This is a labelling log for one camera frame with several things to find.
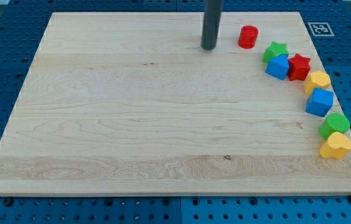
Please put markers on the blue triangle block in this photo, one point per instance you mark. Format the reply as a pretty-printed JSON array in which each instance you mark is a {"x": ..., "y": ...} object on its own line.
[{"x": 278, "y": 67}]

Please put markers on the green star block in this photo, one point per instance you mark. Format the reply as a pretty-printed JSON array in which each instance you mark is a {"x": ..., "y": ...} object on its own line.
[{"x": 275, "y": 49}]

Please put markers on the red star block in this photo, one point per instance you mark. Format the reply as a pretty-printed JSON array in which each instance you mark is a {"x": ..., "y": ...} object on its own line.
[{"x": 299, "y": 67}]

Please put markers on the light wooden board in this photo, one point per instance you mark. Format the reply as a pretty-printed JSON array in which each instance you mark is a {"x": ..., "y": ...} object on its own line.
[{"x": 123, "y": 104}]

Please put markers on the red cylinder block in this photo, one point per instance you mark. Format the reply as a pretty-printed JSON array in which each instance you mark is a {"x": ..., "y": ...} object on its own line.
[{"x": 248, "y": 37}]

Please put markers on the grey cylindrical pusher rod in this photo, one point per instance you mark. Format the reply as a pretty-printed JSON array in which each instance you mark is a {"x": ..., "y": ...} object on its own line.
[{"x": 211, "y": 23}]

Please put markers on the blue cube block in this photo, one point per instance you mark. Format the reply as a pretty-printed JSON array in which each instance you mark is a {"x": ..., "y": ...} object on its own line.
[{"x": 319, "y": 102}]

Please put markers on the yellow hexagon block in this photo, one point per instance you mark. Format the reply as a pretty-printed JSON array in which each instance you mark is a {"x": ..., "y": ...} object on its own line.
[{"x": 317, "y": 79}]

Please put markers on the green cylinder block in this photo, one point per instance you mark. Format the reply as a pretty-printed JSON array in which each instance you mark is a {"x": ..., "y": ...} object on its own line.
[{"x": 334, "y": 122}]

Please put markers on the white fiducial marker tag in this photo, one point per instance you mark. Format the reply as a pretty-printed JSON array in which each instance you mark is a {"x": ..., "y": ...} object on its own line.
[{"x": 320, "y": 29}]

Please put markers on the yellow heart block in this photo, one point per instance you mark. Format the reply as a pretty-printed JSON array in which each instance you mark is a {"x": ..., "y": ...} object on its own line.
[{"x": 337, "y": 145}]

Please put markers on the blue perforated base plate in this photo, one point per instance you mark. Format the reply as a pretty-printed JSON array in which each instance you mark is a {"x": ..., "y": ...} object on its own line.
[{"x": 21, "y": 27}]

